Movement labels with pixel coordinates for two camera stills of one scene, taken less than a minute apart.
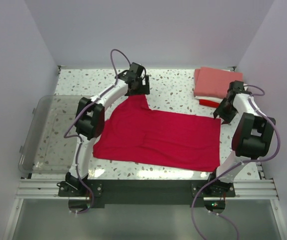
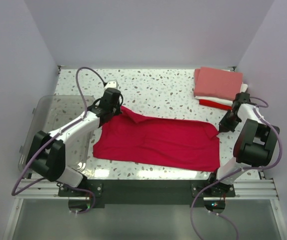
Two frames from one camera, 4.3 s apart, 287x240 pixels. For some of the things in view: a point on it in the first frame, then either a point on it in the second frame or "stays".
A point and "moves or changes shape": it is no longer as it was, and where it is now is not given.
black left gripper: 144,89 -> 118,111
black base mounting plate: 145,192 stays
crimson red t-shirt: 134,133 moves or changes shape
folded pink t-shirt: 214,82 stays
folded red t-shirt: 209,103 stays
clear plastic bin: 44,148 stays
